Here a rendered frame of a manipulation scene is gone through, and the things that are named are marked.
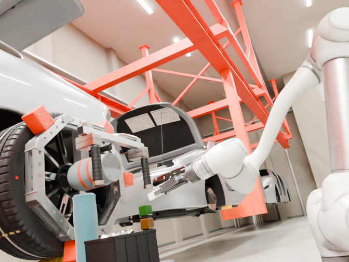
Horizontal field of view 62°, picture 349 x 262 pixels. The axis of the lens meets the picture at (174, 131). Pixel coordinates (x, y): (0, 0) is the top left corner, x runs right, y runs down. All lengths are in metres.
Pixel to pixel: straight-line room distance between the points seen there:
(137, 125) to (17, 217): 3.85
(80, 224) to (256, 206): 3.73
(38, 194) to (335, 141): 1.02
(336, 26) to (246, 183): 0.64
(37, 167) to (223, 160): 0.70
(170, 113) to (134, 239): 3.76
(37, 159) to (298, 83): 1.04
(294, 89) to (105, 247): 0.88
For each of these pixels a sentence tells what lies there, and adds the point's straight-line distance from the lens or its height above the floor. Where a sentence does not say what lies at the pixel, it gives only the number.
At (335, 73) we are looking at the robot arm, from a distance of 1.08.
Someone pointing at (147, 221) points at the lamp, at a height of 0.60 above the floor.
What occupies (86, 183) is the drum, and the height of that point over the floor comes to 0.80.
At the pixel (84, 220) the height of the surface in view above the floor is 0.64.
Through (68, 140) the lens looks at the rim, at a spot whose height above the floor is 1.08.
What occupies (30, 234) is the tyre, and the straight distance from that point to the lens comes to 1.28.
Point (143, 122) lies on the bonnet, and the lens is 4.87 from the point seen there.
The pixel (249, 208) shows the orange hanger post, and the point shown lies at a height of 0.63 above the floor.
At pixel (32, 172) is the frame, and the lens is 1.22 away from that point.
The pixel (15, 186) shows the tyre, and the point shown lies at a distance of 1.26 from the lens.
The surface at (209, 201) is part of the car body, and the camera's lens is 4.23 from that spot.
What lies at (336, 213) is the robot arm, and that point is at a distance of 0.91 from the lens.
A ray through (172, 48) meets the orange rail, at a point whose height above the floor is 3.32.
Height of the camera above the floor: 0.56
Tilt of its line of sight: 18 degrees up
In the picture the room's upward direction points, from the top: 10 degrees counter-clockwise
